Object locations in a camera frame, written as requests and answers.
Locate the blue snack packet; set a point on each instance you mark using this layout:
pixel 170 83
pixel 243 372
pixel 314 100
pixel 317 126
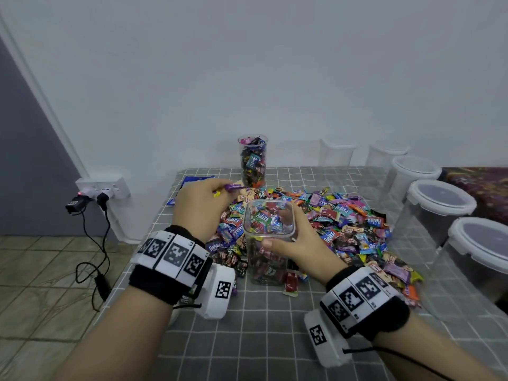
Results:
pixel 190 181

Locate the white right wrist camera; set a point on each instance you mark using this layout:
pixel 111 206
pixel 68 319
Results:
pixel 321 337

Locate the black marker-tagged left wristband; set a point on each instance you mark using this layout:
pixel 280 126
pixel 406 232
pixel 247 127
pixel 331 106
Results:
pixel 171 262

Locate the person's right forearm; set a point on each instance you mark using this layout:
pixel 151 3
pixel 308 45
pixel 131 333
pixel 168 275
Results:
pixel 433 353

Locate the white square container lid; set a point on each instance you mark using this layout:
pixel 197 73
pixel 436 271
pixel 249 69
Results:
pixel 173 317

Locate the person's right hand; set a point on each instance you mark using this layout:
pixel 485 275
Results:
pixel 316 254

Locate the tall transparent plastic jar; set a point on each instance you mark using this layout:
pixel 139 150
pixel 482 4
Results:
pixel 253 162

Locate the small transparent plastic jar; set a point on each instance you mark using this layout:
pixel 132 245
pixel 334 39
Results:
pixel 337 151
pixel 270 222
pixel 387 159

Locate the grey door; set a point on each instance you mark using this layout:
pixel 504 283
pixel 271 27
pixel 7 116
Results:
pixel 28 166

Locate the person's left forearm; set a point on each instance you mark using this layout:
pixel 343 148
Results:
pixel 119 337

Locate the black power plug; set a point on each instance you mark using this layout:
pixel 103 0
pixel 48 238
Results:
pixel 75 204

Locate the person's left hand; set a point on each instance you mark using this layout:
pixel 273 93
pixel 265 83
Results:
pixel 198 208

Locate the black marker-tagged right wristband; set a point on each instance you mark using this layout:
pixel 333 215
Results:
pixel 361 301

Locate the white wall socket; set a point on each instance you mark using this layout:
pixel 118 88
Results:
pixel 103 186

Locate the dark patterned cloth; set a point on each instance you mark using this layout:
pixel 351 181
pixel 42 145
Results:
pixel 484 188

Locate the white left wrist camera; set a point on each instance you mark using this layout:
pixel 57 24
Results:
pixel 218 291

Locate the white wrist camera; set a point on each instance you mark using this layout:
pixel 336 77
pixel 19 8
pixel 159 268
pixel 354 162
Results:
pixel 218 291
pixel 321 337

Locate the black marker-tagged wristband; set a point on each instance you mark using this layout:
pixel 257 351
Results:
pixel 171 262
pixel 361 301

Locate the purple candy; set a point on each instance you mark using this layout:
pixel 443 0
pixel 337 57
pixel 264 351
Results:
pixel 234 187

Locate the pile of colourful candies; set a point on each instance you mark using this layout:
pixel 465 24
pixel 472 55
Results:
pixel 353 222

